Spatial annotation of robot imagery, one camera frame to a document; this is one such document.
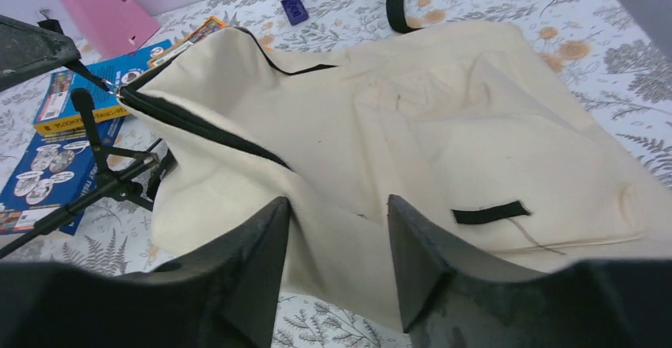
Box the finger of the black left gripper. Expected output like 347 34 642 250
1 15 81 90

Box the black folding tripod stand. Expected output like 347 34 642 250
1 103 176 258

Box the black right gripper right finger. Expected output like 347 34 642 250
388 195 671 347

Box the pink cone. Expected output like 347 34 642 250
60 0 160 59

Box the cream canvas backpack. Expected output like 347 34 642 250
118 0 671 329

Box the orange activity book box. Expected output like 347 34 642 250
147 16 228 68

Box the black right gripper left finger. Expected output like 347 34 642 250
1 197 291 347

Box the purple eraser block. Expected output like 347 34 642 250
281 0 309 26

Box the light blue book box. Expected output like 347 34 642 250
33 40 172 136

